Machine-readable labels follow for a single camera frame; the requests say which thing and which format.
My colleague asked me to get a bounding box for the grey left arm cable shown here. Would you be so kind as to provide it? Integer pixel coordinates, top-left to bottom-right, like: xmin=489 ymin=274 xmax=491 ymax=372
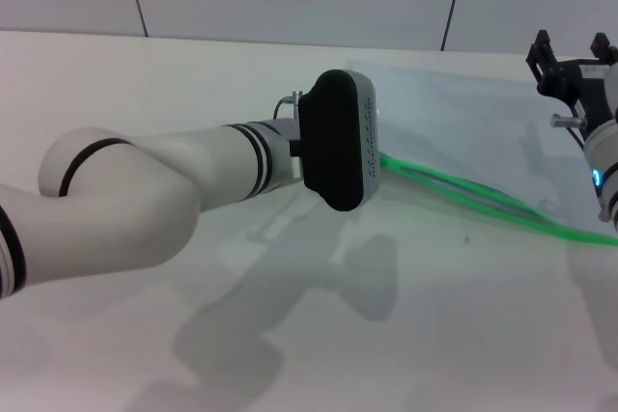
xmin=273 ymin=89 xmax=303 ymax=122

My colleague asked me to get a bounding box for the thin dark right arm cable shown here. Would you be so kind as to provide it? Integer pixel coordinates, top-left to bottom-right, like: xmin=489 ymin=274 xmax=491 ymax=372
xmin=566 ymin=124 xmax=588 ymax=151

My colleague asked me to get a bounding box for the transparent green-zip document bag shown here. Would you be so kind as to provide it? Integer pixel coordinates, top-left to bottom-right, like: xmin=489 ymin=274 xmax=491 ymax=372
xmin=344 ymin=59 xmax=618 ymax=247

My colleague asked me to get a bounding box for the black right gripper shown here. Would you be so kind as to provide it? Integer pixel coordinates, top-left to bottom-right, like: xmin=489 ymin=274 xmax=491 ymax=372
xmin=525 ymin=29 xmax=618 ymax=126

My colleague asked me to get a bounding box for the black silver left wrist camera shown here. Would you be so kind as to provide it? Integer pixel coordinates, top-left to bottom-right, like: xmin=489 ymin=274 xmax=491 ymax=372
xmin=296 ymin=69 xmax=383 ymax=213

